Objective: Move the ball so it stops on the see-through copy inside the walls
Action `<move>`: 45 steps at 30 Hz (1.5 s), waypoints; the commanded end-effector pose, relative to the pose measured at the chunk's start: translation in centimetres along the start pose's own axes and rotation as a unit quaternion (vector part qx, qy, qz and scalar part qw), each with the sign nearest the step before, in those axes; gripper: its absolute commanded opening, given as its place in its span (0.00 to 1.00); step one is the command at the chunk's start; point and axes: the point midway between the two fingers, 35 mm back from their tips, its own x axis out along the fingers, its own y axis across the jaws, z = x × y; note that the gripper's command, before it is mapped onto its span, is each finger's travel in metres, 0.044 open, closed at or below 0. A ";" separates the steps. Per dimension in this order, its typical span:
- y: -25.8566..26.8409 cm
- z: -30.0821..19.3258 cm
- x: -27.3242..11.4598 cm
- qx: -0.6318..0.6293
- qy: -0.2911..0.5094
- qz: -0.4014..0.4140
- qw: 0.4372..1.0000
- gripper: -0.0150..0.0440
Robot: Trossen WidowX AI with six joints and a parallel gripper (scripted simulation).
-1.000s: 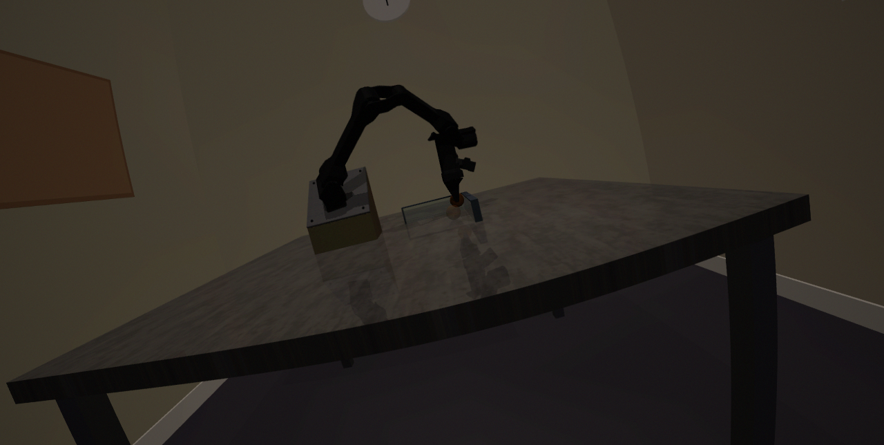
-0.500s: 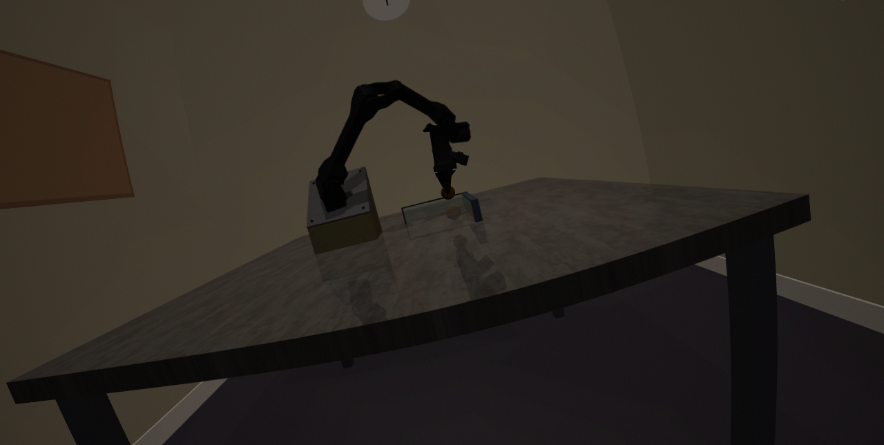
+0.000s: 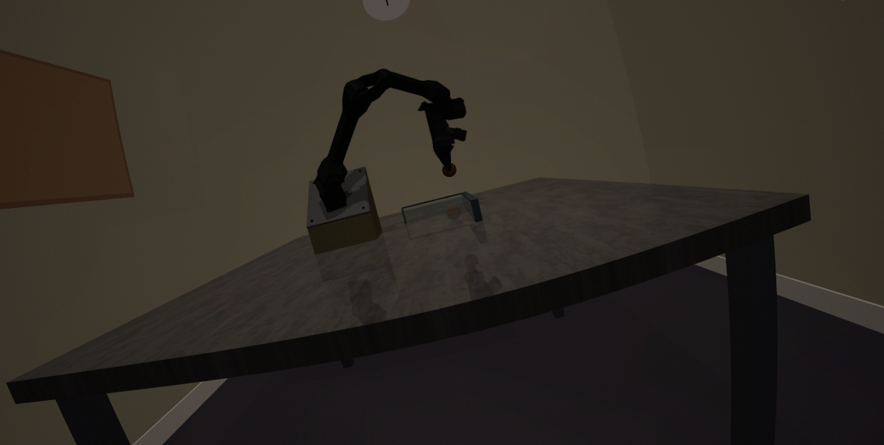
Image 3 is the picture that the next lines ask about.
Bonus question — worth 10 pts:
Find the translucent orange ball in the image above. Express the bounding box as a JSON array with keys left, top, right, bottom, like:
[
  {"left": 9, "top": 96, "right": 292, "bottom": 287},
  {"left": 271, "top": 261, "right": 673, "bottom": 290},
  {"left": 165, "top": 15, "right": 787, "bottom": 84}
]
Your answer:
[{"left": 446, "top": 205, "right": 461, "bottom": 220}]

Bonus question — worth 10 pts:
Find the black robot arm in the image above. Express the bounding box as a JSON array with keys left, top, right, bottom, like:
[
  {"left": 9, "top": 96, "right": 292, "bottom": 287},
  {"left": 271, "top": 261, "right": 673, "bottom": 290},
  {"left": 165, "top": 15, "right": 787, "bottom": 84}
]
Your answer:
[{"left": 314, "top": 69, "right": 466, "bottom": 212}]

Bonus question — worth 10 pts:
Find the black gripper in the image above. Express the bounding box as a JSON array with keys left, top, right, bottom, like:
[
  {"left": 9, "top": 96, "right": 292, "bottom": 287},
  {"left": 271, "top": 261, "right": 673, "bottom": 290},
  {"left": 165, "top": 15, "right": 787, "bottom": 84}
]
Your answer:
[{"left": 428, "top": 120, "right": 455, "bottom": 171}]

